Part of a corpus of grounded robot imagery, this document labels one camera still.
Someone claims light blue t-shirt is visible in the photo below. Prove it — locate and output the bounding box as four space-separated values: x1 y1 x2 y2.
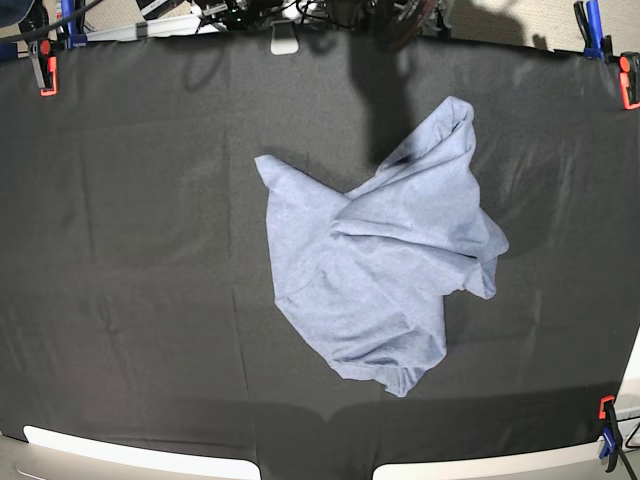
255 97 509 398

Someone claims black table cloth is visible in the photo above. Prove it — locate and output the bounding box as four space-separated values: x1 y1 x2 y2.
1 32 639 479

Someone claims left rear blue clamp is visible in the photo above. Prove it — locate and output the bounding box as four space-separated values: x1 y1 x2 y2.
56 0 87 50

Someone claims left rear orange clamp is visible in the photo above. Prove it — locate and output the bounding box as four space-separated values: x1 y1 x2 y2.
28 39 58 97

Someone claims right rear blue clamp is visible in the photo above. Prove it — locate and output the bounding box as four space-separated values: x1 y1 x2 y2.
573 0 612 62

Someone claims right front orange blue clamp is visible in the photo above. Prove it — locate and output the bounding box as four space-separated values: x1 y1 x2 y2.
598 395 621 473

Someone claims right rear orange clamp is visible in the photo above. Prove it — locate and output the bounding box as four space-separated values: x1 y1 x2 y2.
619 52 639 110

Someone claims white camera mount foot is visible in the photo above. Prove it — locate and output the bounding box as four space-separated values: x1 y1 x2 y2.
270 21 299 56

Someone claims aluminium frame rail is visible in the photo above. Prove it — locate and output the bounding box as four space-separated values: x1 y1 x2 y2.
86 14 224 42

